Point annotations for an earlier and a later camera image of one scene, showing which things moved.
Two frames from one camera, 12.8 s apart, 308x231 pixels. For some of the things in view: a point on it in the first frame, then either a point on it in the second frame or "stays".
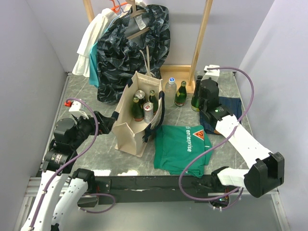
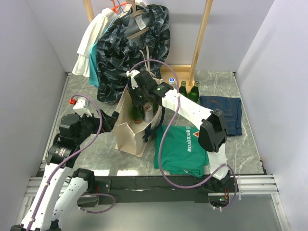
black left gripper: [105, 123] stays
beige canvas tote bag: [130, 136] stays
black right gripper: [199, 84] → [133, 92]
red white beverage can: [148, 112] stays
